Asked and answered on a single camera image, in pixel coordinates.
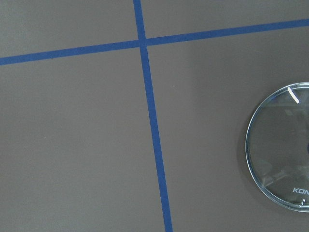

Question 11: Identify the glass pot lid blue knob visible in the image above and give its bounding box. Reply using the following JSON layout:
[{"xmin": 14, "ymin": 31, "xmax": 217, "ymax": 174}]
[{"xmin": 245, "ymin": 82, "xmax": 309, "ymax": 213}]

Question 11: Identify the blue tape line crosswise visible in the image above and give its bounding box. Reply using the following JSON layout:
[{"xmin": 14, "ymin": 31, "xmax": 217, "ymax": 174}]
[{"xmin": 0, "ymin": 19, "xmax": 309, "ymax": 66}]

